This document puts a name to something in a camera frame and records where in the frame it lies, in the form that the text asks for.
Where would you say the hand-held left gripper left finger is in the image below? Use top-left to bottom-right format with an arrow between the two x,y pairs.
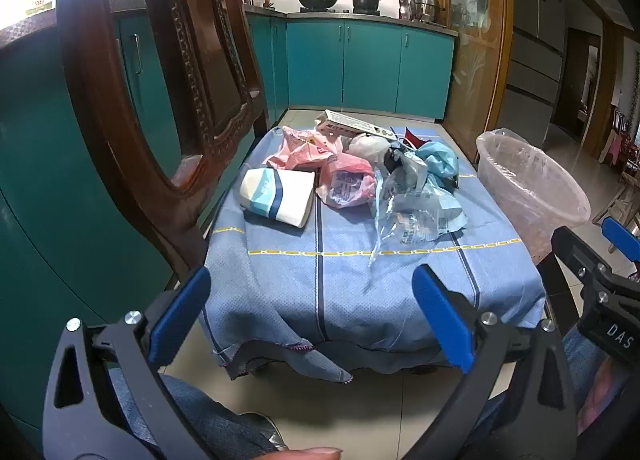
42,266 -> 213,460

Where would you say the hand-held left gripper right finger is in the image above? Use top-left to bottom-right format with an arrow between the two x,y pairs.
411,264 -> 581,460

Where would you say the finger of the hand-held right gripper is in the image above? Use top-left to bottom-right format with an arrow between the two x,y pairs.
550,226 -> 615,291
601,216 -> 640,255

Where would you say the waste bin with clear liner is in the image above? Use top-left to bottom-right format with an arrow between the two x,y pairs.
476,127 -> 592,266

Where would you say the white and blue tissue pack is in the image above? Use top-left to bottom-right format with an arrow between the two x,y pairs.
239,167 -> 317,230

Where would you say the dark teal foil wrapper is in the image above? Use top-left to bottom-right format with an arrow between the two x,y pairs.
381,146 -> 430,189

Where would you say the person's right hand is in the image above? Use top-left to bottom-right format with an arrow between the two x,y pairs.
584,362 -> 630,435

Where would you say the person's left hand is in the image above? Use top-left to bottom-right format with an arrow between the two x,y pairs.
270,447 -> 344,460

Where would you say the wooden stool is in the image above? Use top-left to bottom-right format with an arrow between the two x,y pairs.
594,171 -> 640,230

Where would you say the pink hanging cloth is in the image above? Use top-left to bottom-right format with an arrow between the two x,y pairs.
607,132 -> 627,167

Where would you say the blue checked tablecloth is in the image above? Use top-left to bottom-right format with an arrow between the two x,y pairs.
199,122 -> 547,383

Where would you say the person's left leg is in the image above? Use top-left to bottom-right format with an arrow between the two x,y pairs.
107,365 -> 281,460

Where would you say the clear plastic bag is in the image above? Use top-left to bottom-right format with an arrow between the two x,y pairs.
367,160 -> 468,268

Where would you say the light blue crumpled wrapper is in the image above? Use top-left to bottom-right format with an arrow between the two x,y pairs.
415,141 -> 461,189

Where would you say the pink plastic bag with label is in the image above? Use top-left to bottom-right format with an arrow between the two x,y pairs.
315,152 -> 378,211

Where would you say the teal kitchen cabinet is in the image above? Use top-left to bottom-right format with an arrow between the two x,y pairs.
0,0 -> 289,446
285,14 -> 457,121

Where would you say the white crumpled paper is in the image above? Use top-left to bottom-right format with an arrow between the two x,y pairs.
347,134 -> 393,161

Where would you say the grey refrigerator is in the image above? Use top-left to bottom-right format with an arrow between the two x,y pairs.
500,0 -> 569,138

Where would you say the flat cardboard box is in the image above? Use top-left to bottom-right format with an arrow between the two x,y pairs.
315,109 -> 396,141

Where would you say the carved wooden chair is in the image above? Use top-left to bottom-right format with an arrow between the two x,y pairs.
55,0 -> 271,281

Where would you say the wooden framed glass door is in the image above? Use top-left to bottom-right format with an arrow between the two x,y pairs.
434,0 -> 516,163

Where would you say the steel pot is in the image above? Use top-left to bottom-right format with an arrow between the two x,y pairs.
414,0 -> 446,24

